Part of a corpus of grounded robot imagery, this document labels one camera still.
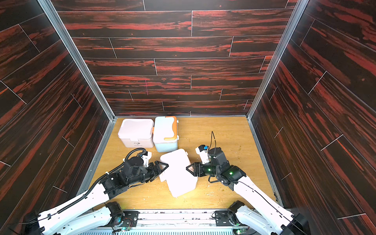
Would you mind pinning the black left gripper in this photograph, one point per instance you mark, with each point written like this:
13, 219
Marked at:
158, 170

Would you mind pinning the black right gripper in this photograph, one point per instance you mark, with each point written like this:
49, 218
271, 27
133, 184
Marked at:
198, 169

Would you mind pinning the white pink first aid box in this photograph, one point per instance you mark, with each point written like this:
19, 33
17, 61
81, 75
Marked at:
178, 179

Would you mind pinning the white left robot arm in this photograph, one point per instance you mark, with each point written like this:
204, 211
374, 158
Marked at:
94, 208

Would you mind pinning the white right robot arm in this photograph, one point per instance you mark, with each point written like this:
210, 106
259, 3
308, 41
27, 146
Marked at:
268, 217

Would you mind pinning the pink medicine chest box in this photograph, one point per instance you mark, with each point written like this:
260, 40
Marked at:
137, 133

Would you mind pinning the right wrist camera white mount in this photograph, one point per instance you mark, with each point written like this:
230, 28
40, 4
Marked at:
202, 151

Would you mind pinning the white orange handled box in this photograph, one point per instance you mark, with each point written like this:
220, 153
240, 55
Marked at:
165, 135

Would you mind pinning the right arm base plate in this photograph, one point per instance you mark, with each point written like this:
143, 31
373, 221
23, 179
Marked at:
221, 218

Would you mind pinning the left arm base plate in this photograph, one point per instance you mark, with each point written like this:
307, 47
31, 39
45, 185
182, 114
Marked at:
129, 219

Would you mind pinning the aluminium frame rail right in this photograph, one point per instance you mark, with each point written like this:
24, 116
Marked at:
290, 28

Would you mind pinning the aluminium frame rail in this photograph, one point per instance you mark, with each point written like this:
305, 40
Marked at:
54, 18
290, 28

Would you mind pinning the aluminium frame rail left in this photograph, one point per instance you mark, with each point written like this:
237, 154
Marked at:
54, 18

